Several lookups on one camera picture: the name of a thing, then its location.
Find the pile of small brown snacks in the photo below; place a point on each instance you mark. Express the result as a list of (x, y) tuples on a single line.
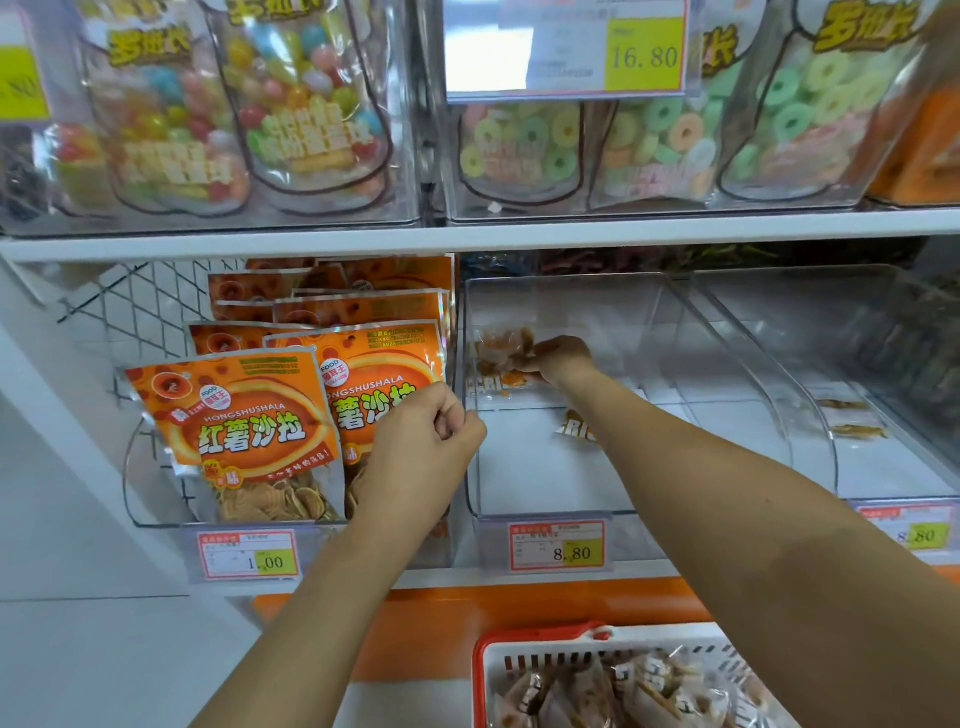
[(630, 698)]

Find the white koala candy bag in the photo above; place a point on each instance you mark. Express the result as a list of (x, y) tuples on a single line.
[(660, 150), (818, 105), (522, 150)]

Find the white yellow price tag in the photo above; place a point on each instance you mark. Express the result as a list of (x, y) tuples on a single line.
[(23, 75), (248, 555), (908, 528), (558, 546), (525, 53)]

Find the person's left forearm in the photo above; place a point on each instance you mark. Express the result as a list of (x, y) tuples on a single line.
[(315, 645)]

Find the small brown snack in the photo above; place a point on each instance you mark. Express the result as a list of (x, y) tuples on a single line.
[(503, 353)]

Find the person's right forearm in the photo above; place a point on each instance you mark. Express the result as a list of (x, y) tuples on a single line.
[(750, 555)]

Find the orange label snack bag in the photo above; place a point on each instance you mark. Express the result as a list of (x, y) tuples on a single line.
[(923, 150)]

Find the person's left hand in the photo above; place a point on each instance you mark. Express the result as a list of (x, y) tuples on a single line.
[(420, 458)]

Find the orange shelf base panel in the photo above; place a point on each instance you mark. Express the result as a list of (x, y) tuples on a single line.
[(420, 630)]

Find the stack of orange packets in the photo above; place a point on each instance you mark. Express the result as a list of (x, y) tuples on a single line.
[(248, 428)]

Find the yellow cat candy bag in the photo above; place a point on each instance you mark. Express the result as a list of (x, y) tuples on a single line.
[(308, 105), (78, 168), (165, 128)]

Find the white red-rimmed shopping basket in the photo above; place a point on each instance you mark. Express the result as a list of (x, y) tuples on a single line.
[(495, 660)]

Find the person's right hand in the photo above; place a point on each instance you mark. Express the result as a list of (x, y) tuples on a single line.
[(558, 363)]

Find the white snack shelf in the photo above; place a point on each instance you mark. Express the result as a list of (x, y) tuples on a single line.
[(600, 233)]

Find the clear plastic bin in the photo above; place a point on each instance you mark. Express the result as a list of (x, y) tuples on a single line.
[(900, 345), (443, 195), (408, 195), (150, 510), (705, 345)]

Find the small yellow wrapped snack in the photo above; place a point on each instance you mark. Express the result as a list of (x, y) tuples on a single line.
[(858, 432), (843, 404)]

